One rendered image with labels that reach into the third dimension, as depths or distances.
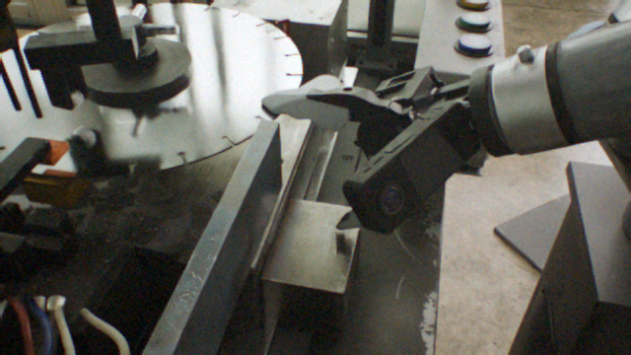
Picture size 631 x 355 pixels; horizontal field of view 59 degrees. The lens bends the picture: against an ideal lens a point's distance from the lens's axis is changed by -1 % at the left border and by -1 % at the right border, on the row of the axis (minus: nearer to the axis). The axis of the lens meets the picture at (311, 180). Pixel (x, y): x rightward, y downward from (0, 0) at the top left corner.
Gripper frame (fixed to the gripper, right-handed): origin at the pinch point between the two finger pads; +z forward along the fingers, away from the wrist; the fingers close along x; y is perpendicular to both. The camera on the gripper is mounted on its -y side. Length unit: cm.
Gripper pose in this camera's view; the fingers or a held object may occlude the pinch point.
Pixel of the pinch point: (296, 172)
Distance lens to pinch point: 53.6
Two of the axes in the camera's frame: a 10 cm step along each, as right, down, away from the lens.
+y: 4.3, -5.8, 6.9
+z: -7.7, 1.7, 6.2
